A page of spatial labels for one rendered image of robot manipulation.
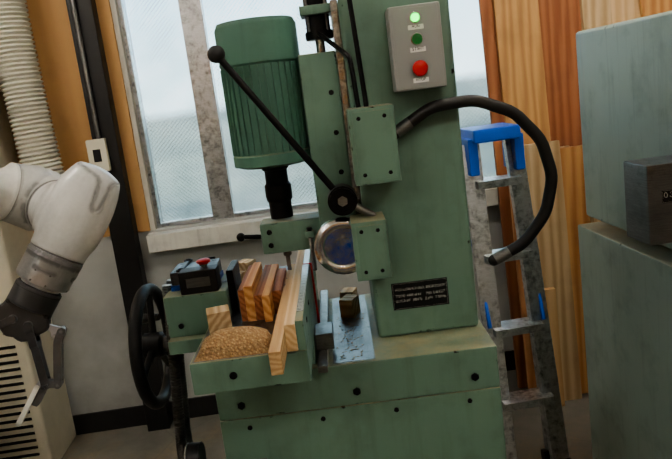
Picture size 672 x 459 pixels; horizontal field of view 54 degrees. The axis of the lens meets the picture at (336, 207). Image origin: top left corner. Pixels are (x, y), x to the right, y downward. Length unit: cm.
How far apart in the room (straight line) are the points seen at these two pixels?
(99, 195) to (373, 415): 69
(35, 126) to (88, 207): 166
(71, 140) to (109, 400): 114
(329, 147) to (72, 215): 55
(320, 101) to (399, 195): 26
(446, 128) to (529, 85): 142
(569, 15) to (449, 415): 189
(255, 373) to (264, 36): 66
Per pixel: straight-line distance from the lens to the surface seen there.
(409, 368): 136
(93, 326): 305
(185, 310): 143
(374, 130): 127
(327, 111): 139
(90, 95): 277
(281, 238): 146
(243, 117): 140
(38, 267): 113
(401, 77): 129
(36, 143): 276
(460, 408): 142
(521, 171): 225
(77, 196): 111
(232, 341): 121
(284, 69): 140
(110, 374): 311
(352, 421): 140
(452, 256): 142
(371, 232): 129
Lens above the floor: 134
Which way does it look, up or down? 10 degrees down
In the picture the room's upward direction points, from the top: 7 degrees counter-clockwise
